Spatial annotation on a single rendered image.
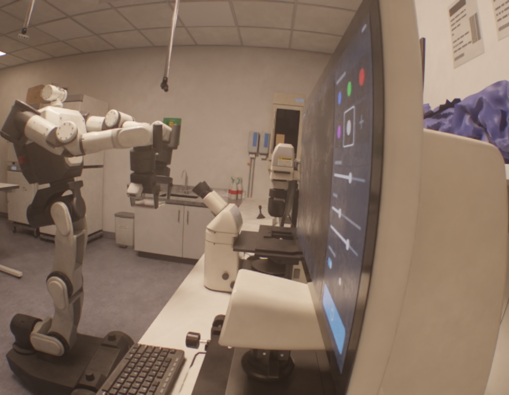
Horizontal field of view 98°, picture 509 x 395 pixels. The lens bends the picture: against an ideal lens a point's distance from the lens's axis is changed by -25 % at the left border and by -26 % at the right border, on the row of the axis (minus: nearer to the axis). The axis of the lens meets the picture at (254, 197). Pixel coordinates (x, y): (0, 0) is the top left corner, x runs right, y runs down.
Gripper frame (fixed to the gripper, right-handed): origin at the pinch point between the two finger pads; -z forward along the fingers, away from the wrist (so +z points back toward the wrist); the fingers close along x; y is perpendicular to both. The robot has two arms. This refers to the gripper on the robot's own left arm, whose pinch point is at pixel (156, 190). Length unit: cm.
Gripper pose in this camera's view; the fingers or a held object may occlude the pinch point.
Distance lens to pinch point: 118.3
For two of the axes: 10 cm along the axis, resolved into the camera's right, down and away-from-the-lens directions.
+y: 0.4, 0.9, 9.9
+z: 1.0, -9.9, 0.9
